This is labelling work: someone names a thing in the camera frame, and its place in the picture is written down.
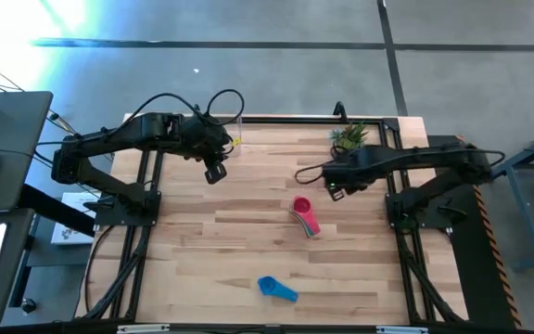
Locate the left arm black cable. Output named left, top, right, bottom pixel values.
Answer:
left=104, top=89, right=246, bottom=140

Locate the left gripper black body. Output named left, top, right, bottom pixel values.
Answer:
left=181, top=115, right=234, bottom=162

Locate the teal measuring cup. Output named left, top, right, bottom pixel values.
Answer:
left=306, top=217, right=323, bottom=239

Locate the silver metal bracket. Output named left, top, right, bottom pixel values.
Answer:
left=376, top=326, right=429, bottom=334
left=117, top=323, right=171, bottom=334

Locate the black aluminium table frame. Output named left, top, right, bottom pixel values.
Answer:
left=74, top=101, right=470, bottom=326

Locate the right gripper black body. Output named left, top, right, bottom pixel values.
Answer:
left=323, top=150, right=377, bottom=191

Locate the blue-gray metal cart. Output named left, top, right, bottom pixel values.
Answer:
left=479, top=121, right=534, bottom=271

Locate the clear plastic basket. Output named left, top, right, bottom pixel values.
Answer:
left=170, top=110, right=244, bottom=160

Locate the pink measuring cup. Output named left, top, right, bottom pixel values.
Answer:
left=289, top=195, right=322, bottom=237

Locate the small gray desk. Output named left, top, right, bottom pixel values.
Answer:
left=0, top=208, right=34, bottom=328

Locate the potted succulent plant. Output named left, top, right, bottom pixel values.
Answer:
left=329, top=122, right=370, bottom=152

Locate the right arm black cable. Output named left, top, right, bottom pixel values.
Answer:
left=294, top=160, right=337, bottom=186

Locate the white printed paper sheet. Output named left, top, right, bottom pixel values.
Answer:
left=51, top=192, right=96, bottom=246

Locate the small bright blue measuring cup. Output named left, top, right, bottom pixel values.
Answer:
left=257, top=276, right=299, bottom=303

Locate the large black clamp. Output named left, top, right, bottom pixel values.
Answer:
left=333, top=100, right=350, bottom=122

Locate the large gray desk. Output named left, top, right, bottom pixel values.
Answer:
left=0, top=91, right=54, bottom=212

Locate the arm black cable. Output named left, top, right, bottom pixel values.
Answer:
left=294, top=160, right=337, bottom=186
left=104, top=89, right=246, bottom=140

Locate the black mat with striped edge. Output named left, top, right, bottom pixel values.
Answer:
left=426, top=134, right=524, bottom=329

